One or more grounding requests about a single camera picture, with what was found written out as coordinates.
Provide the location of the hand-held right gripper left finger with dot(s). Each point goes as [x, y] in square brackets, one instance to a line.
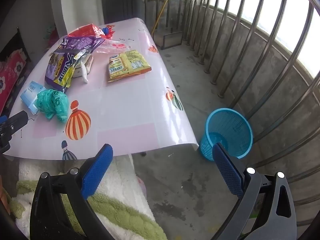
[97, 172]

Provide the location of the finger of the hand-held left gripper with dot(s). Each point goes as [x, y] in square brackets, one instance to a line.
[15, 123]

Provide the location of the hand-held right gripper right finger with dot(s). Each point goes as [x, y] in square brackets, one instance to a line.
[227, 170]

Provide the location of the light blue paper box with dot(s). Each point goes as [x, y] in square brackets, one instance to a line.
[30, 92]

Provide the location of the blue plastic wastebasket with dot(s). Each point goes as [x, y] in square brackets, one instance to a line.
[235, 127]

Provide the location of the green plastic bag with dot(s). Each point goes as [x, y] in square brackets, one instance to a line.
[55, 102]

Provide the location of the purple yellow snack packet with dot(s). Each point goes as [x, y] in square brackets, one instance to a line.
[58, 72]

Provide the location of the red white snack packet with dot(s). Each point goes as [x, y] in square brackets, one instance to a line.
[85, 31]

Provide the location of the clear wrapper red print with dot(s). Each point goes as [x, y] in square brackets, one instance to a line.
[116, 46]

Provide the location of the red floral box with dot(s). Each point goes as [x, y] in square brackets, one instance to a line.
[10, 75]

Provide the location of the white green fleece blanket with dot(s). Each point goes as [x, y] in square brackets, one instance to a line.
[125, 217]

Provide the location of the table with pink cloth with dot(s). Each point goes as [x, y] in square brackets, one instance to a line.
[125, 110]

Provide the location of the metal balcony railing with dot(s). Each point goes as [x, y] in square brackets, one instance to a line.
[270, 55]

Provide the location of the dark cabinet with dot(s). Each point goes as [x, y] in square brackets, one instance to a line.
[120, 2]

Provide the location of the metal frame stand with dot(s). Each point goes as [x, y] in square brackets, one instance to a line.
[172, 41]

